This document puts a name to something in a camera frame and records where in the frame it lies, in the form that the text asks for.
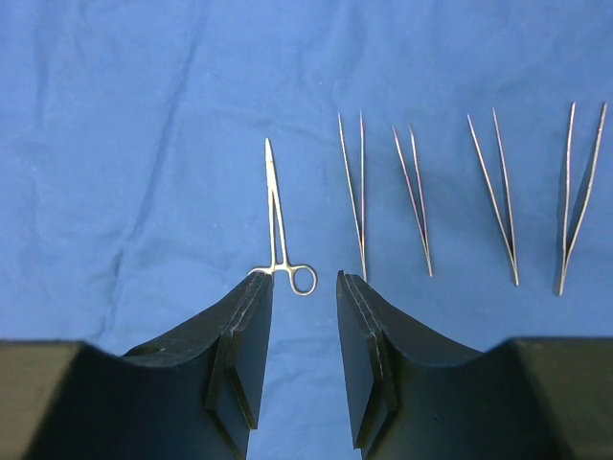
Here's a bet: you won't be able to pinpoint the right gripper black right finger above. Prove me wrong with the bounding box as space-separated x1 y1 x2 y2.
336 273 612 459

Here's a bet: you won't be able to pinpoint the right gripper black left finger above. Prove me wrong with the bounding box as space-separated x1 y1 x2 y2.
1 273 273 459

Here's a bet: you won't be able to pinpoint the steel tweezers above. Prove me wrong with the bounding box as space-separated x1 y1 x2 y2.
554 102 608 296
392 125 434 277
466 107 520 287
337 111 368 281

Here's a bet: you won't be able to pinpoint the steel hemostat clamp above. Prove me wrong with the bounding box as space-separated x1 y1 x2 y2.
249 137 318 296

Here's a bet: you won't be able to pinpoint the blue surgical drape cloth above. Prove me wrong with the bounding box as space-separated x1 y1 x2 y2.
1 1 612 459

